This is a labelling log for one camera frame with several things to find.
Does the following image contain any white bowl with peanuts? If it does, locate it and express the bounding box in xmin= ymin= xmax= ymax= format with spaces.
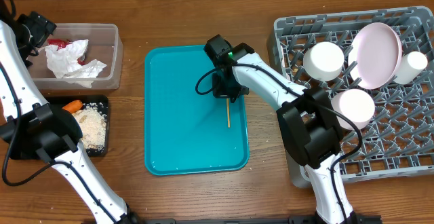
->
xmin=303 ymin=41 xmax=344 ymax=81

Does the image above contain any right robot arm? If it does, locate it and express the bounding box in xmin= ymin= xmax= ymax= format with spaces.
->
xmin=204 ymin=35 xmax=355 ymax=223

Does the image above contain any teal serving tray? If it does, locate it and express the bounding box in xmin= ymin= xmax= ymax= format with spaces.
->
xmin=144 ymin=45 xmax=250 ymax=176

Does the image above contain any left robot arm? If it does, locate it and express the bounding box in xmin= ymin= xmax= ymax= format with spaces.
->
xmin=1 ymin=0 xmax=141 ymax=223

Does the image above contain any clear plastic bin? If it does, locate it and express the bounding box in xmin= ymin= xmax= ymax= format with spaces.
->
xmin=28 ymin=23 xmax=123 ymax=90

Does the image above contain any white napkin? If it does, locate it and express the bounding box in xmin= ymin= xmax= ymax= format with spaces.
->
xmin=39 ymin=44 xmax=107 ymax=88

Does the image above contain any wooden chopstick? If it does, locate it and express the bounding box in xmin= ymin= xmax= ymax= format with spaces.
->
xmin=226 ymin=98 xmax=231 ymax=128

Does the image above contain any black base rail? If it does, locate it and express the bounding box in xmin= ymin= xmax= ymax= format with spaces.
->
xmin=117 ymin=214 xmax=383 ymax=224

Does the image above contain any pile of rice and peanuts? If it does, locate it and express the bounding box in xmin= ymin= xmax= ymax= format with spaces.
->
xmin=73 ymin=103 xmax=106 ymax=151

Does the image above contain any white paper cup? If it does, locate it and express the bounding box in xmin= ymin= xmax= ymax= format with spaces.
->
xmin=393 ymin=51 xmax=428 ymax=84

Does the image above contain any grey dishwasher rack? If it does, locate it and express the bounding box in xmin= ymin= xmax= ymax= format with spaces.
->
xmin=267 ymin=6 xmax=433 ymax=183

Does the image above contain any pink bowl with food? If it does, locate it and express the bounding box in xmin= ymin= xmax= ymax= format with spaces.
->
xmin=331 ymin=89 xmax=375 ymax=130

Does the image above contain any black plastic tray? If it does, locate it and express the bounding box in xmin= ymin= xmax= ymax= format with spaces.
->
xmin=9 ymin=94 xmax=111 ymax=160

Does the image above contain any large white plate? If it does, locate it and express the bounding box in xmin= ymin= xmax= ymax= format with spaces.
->
xmin=348 ymin=22 xmax=402 ymax=90

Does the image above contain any orange carrot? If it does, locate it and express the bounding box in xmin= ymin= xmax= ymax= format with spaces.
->
xmin=63 ymin=100 xmax=83 ymax=114

